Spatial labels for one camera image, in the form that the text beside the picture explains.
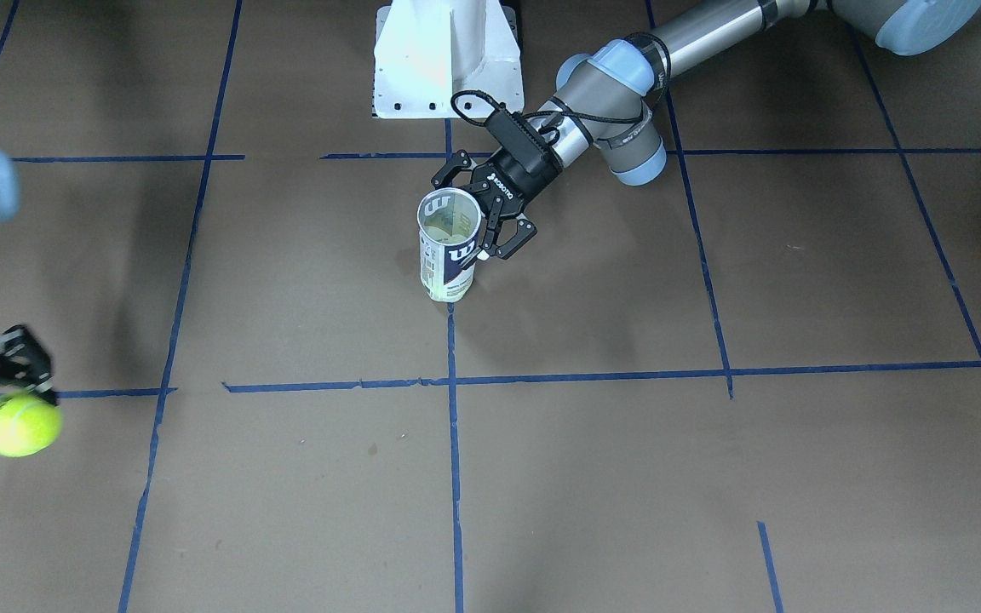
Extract yellow tennis ball with logo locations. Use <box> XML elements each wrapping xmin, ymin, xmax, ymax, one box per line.
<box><xmin>0</xmin><ymin>392</ymin><xmax>63</xmax><ymax>458</ymax></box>

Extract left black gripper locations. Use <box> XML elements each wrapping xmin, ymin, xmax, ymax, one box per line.
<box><xmin>431</xmin><ymin>136</ymin><xmax>564</xmax><ymax>261</ymax></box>

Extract white camera pole with base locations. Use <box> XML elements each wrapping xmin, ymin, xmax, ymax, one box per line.
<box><xmin>371</xmin><ymin>1</ymin><xmax>525</xmax><ymax>120</ymax></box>

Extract clear tennis ball tube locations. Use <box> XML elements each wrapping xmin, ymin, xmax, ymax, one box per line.
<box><xmin>416</xmin><ymin>187</ymin><xmax>482</xmax><ymax>303</ymax></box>

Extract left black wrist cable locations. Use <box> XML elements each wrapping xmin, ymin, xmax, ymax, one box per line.
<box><xmin>450</xmin><ymin>34</ymin><xmax>670</xmax><ymax>146</ymax></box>

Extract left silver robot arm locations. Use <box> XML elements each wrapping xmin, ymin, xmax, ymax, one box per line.
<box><xmin>432</xmin><ymin>1</ymin><xmax>981</xmax><ymax>268</ymax></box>

